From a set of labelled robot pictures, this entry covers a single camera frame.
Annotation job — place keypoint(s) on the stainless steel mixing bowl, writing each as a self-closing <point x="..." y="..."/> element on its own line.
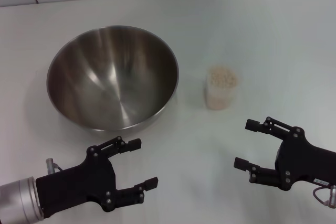
<point x="113" y="77"/>

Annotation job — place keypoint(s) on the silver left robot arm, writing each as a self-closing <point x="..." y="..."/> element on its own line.
<point x="18" y="200"/>

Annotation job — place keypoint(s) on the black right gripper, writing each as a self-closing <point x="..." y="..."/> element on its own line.
<point x="304" y="161"/>

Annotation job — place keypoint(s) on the clear plastic cup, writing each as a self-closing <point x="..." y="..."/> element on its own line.
<point x="219" y="100"/>

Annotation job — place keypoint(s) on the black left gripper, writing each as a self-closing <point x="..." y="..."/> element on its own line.
<point x="78" y="182"/>

